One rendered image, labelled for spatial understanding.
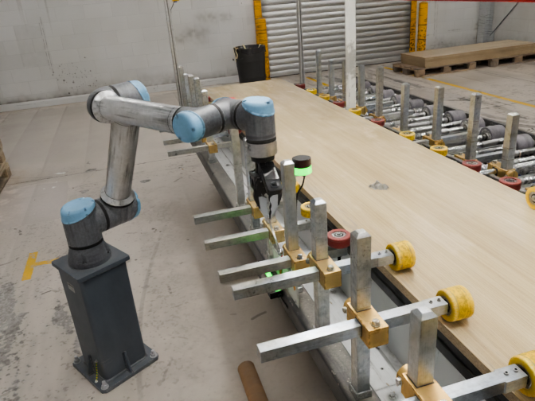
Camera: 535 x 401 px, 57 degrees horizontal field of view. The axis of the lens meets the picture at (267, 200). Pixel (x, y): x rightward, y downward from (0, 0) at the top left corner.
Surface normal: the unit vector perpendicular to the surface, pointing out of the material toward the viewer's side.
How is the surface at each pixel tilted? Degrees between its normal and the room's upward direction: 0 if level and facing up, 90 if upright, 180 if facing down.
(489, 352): 0
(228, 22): 90
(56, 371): 0
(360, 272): 90
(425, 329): 90
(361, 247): 90
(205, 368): 0
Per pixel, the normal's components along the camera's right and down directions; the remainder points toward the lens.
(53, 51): 0.29, 0.37
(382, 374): -0.07, -0.91
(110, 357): 0.73, 0.23
